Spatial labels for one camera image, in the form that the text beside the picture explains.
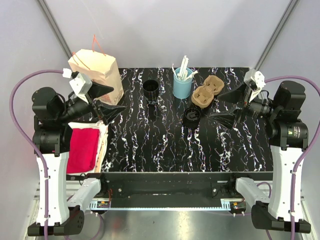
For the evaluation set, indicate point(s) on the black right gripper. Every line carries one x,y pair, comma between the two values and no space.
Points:
238,97

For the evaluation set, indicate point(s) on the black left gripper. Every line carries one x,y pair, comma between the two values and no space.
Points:
108,112

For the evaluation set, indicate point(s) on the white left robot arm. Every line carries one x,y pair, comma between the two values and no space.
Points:
58,215

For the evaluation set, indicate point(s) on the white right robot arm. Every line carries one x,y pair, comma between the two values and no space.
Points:
288,139

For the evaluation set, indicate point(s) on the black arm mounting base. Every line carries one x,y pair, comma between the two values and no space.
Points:
166,191

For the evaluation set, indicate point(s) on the printed paper takeout bag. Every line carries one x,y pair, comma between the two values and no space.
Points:
101,68

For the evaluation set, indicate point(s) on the brown pulp cup carrier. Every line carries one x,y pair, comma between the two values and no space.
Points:
204,95

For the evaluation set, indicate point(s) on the stack of black cups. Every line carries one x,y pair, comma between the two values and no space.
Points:
151,91

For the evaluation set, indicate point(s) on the light blue straw holder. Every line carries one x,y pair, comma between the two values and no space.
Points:
181,89

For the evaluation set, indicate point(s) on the pink folded cloth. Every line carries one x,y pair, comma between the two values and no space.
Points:
83,150

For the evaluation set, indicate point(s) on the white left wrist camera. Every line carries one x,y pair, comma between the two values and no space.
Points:
80,85

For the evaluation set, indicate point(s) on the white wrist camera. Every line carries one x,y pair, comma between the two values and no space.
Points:
80,85
255,81

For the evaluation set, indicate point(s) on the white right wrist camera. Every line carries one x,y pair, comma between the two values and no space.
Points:
255,81

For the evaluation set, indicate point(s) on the left aluminium frame post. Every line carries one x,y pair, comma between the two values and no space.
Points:
43,6

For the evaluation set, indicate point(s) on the aluminium frame post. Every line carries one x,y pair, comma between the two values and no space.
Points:
43,6
277,32

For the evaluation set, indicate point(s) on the right aluminium frame post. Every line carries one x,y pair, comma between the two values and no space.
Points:
277,32

